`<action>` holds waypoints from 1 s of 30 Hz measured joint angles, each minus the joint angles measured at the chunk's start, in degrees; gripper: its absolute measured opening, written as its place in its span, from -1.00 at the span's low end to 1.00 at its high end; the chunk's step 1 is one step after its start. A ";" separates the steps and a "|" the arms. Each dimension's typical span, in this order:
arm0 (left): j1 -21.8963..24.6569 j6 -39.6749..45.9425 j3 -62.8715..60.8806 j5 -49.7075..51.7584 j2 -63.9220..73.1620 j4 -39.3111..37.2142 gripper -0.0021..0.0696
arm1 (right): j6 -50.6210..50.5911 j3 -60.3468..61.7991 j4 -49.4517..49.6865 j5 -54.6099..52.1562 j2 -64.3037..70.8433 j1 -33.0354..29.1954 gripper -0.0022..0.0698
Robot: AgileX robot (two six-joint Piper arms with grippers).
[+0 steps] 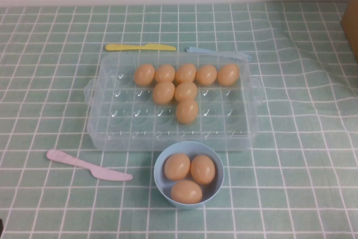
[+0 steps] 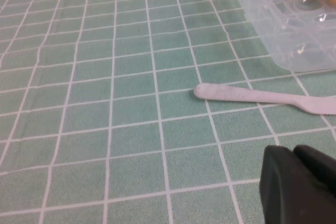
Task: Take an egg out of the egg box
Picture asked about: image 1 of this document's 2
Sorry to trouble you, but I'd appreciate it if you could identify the yellow plastic knife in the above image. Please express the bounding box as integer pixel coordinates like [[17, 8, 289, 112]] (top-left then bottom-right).
[[105, 43, 177, 52]]

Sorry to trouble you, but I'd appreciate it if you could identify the pink plastic knife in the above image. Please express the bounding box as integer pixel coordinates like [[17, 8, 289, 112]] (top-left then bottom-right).
[[46, 149, 134, 181]]

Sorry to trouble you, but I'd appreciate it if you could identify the light blue bowl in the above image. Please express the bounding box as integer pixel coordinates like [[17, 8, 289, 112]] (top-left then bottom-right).
[[154, 141, 225, 211]]

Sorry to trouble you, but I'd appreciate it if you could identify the light blue plastic fork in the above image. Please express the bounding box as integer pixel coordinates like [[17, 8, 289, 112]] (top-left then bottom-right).
[[185, 46, 252, 62]]

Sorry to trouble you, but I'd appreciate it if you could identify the brown cardboard box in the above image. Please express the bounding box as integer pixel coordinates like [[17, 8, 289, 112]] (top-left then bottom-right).
[[340, 0, 358, 63]]

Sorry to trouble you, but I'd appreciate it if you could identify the brown egg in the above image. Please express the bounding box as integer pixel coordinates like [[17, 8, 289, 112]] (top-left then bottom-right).
[[170, 180, 203, 205], [175, 63, 197, 84], [152, 81, 176, 105], [190, 154, 216, 186], [176, 99, 199, 124], [217, 63, 240, 87], [134, 63, 156, 86], [164, 153, 191, 181], [174, 81, 199, 102], [196, 64, 218, 86], [154, 64, 176, 83]]

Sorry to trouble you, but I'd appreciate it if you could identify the transparent plastic egg box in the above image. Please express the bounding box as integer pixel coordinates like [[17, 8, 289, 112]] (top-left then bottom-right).
[[83, 53, 263, 153]]

